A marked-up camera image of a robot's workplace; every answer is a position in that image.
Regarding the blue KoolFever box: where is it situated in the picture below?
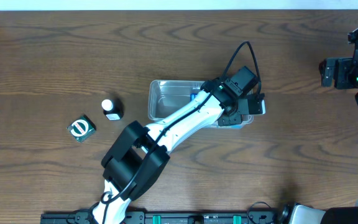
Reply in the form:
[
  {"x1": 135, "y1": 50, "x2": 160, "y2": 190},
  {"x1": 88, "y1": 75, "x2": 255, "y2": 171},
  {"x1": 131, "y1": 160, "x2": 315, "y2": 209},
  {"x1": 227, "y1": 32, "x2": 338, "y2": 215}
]
[{"x1": 190, "y1": 93, "x2": 197, "y2": 101}]

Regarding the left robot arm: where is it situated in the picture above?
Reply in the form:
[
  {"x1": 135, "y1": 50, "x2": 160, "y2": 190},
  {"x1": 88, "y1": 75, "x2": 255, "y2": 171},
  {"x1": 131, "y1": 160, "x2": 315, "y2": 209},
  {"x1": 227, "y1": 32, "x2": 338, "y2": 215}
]
[{"x1": 91, "y1": 67, "x2": 261, "y2": 223}]

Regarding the clear plastic container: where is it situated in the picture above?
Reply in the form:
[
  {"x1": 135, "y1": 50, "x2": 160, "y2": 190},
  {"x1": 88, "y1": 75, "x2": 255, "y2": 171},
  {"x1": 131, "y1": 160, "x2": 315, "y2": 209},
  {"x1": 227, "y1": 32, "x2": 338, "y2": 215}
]
[{"x1": 147, "y1": 79, "x2": 255, "y2": 130}]

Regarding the dark brown medicine bottle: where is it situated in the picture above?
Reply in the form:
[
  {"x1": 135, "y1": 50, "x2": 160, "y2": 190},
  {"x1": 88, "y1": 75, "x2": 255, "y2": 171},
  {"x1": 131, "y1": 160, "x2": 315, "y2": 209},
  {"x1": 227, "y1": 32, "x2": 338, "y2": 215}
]
[{"x1": 101, "y1": 99, "x2": 123, "y2": 121}]

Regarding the green square box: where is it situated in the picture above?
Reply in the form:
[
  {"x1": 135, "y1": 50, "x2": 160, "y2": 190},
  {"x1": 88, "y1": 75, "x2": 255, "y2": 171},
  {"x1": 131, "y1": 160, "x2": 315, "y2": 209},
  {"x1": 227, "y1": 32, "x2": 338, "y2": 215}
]
[{"x1": 67, "y1": 114, "x2": 96, "y2": 142}]

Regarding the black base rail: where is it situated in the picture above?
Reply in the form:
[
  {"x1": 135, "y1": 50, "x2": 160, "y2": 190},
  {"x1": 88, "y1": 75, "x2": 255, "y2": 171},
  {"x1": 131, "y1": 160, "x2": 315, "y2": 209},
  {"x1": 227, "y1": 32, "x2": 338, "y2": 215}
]
[{"x1": 40, "y1": 210, "x2": 279, "y2": 224}]

